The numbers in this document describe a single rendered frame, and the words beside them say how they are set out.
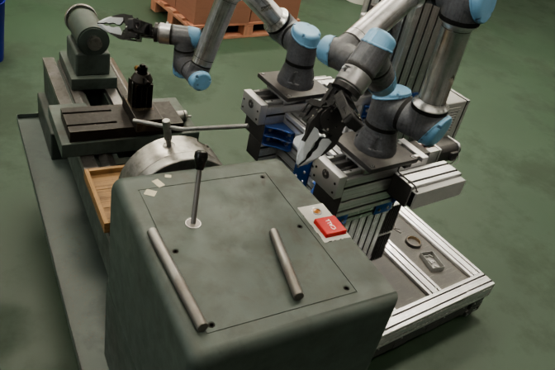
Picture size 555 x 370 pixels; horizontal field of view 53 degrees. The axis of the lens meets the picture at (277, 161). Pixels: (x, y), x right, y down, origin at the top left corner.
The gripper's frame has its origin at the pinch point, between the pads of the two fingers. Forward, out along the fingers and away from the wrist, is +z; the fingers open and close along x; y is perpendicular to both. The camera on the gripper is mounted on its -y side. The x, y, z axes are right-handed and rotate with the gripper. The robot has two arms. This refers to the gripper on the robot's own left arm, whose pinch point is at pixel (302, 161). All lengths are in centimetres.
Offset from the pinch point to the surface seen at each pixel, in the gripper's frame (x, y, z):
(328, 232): -17.0, -0.8, 9.5
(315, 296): -11.5, -15.4, 22.5
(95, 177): 7, 91, 38
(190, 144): 5.0, 44.8, 10.2
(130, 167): 14, 48, 25
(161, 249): 15.1, 2.4, 32.6
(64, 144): 19, 105, 35
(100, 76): 11, 156, 6
